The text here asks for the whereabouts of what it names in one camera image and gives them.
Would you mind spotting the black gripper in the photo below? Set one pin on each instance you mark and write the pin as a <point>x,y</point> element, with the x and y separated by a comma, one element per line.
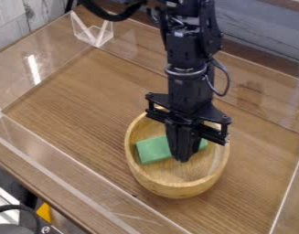
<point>186,110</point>

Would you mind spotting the green rectangular block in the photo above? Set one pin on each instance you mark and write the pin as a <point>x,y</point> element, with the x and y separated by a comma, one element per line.
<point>153,150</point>

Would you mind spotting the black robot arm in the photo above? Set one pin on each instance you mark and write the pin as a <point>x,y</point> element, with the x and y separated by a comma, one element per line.
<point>193,40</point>

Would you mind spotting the brown wooden bowl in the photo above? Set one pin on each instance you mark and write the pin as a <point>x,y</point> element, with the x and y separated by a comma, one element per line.
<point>169,178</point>

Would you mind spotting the yellow label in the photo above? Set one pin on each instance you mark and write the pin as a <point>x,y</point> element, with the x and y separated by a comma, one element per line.
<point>43,211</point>

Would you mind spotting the clear acrylic tray wall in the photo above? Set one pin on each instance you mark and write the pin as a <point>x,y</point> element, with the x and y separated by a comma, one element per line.
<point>68,100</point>

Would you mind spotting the clear acrylic corner bracket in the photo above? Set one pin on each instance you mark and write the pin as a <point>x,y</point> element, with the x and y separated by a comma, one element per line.
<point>94,35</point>

